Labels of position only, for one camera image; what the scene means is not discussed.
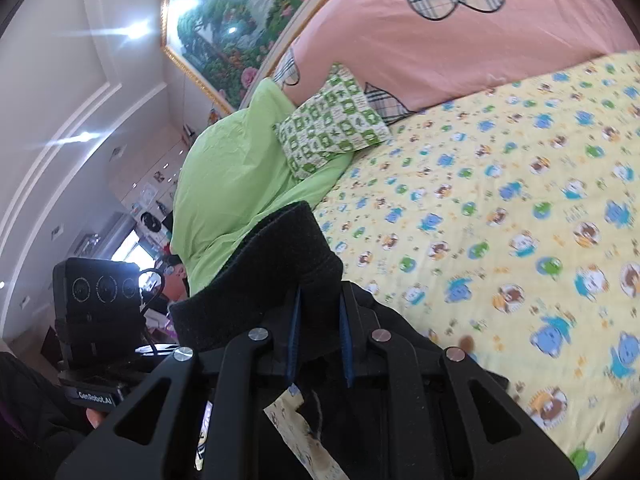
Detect person's head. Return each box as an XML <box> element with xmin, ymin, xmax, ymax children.
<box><xmin>157</xmin><ymin>254</ymin><xmax>191</xmax><ymax>304</ymax></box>

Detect pink quilt with plaid hearts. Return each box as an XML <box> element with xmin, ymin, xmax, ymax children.
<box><xmin>270</xmin><ymin>0</ymin><xmax>640</xmax><ymax>127</ymax></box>

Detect black pants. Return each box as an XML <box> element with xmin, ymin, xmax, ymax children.
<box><xmin>169</xmin><ymin>200</ymin><xmax>512</xmax><ymax>480</ymax></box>

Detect green checkered pillow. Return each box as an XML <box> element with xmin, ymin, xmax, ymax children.
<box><xmin>272</xmin><ymin>62</ymin><xmax>394</xmax><ymax>181</ymax></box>

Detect person's left forearm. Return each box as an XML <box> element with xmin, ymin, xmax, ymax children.
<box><xmin>0</xmin><ymin>351</ymin><xmax>87</xmax><ymax>480</ymax></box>

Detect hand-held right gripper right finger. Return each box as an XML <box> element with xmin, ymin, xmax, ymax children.
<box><xmin>339</xmin><ymin>282</ymin><xmax>582</xmax><ymax>480</ymax></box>

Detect gold framed landscape painting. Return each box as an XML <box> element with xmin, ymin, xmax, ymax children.
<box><xmin>160</xmin><ymin>0</ymin><xmax>397</xmax><ymax>115</ymax></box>

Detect light green quilt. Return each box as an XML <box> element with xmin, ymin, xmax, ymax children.
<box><xmin>170</xmin><ymin>77</ymin><xmax>354</xmax><ymax>297</ymax></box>

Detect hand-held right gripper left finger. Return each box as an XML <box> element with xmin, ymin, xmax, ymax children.
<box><xmin>54</xmin><ymin>287</ymin><xmax>303</xmax><ymax>480</ymax></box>

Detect yellow bear print bed sheet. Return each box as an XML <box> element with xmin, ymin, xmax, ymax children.
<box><xmin>312</xmin><ymin>50</ymin><xmax>640</xmax><ymax>474</ymax></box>

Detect person's left hand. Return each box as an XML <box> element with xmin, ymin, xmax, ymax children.
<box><xmin>85</xmin><ymin>406</ymin><xmax>110</xmax><ymax>431</ymax></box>

